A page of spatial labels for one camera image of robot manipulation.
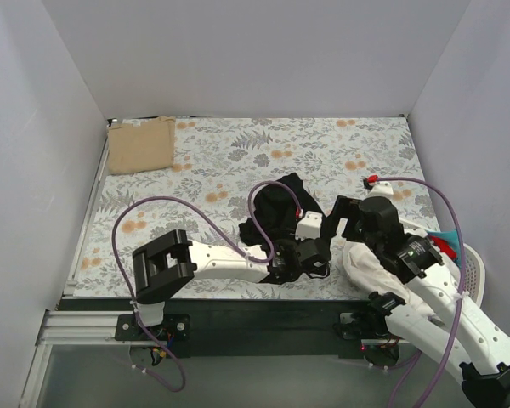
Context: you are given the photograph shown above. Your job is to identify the black t shirt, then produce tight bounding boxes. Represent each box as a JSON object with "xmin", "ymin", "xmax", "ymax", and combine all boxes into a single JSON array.
[{"xmin": 237, "ymin": 172, "xmax": 333, "ymax": 284}]

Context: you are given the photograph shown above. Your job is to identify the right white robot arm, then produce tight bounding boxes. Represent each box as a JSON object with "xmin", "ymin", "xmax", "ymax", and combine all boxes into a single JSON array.
[{"xmin": 326, "ymin": 196, "xmax": 510, "ymax": 407}]

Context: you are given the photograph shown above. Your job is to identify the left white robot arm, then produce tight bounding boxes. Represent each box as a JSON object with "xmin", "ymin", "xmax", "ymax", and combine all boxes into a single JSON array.
[{"xmin": 133, "ymin": 229, "xmax": 332, "ymax": 326}]

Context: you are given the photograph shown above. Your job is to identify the white t shirt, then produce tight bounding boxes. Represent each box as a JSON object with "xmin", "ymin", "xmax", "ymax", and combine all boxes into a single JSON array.
[{"xmin": 342, "ymin": 241, "xmax": 436, "ymax": 319}]

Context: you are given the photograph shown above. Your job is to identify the red garment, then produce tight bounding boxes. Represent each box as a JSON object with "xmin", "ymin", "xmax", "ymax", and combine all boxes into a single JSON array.
[{"xmin": 429, "ymin": 235, "xmax": 457, "ymax": 260}]

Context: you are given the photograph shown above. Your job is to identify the teal garment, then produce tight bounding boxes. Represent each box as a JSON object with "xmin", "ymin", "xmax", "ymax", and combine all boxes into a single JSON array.
[{"xmin": 428, "ymin": 230, "xmax": 462, "ymax": 266}]

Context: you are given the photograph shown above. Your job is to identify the white laundry basket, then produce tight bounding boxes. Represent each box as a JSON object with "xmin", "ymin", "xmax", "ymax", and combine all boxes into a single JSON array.
[{"xmin": 465, "ymin": 245, "xmax": 485, "ymax": 305}]

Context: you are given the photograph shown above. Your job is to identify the floral table mat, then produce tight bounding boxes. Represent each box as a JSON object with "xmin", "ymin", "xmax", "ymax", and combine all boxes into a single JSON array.
[{"xmin": 72, "ymin": 117, "xmax": 438, "ymax": 298}]

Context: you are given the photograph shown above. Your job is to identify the folded beige t shirt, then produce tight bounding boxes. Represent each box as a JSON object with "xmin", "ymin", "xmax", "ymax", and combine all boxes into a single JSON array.
[{"xmin": 107, "ymin": 116, "xmax": 176, "ymax": 175}]

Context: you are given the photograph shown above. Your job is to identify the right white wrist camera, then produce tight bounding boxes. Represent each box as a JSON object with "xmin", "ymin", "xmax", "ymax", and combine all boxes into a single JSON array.
[{"xmin": 363, "ymin": 175, "xmax": 394, "ymax": 199}]

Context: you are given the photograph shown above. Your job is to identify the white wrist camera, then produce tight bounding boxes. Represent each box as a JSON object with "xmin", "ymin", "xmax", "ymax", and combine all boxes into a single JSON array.
[
  {"xmin": 295, "ymin": 211, "xmax": 323, "ymax": 240},
  {"xmin": 363, "ymin": 175, "xmax": 394, "ymax": 199}
]

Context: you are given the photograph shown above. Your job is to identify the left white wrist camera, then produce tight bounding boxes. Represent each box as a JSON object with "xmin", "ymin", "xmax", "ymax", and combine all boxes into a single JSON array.
[{"xmin": 295, "ymin": 211, "xmax": 323, "ymax": 240}]

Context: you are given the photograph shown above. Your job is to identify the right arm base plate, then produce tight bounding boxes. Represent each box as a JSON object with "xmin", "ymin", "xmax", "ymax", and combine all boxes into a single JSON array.
[{"xmin": 333, "ymin": 312, "xmax": 400, "ymax": 349}]

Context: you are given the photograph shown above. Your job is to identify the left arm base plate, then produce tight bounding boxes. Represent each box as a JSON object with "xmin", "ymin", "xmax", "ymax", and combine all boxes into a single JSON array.
[{"xmin": 114, "ymin": 314, "xmax": 191, "ymax": 342}]

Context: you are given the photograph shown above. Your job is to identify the aluminium frame rail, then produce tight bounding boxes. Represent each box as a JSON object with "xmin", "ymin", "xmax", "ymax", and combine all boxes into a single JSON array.
[{"xmin": 36, "ymin": 309, "xmax": 137, "ymax": 348}]

